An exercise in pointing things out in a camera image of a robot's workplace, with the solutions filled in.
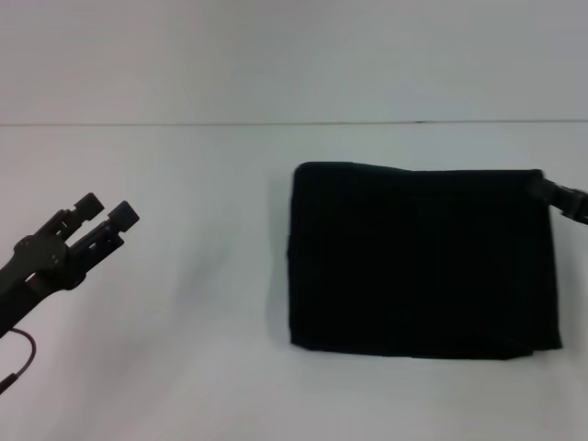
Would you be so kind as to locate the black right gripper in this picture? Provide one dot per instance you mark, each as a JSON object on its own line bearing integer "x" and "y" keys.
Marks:
{"x": 580, "y": 209}

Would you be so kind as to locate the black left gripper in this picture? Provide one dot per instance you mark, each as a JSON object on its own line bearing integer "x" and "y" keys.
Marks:
{"x": 32, "y": 271}

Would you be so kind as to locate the black shirt with FREE print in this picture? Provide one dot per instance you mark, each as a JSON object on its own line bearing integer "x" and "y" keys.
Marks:
{"x": 413, "y": 262}

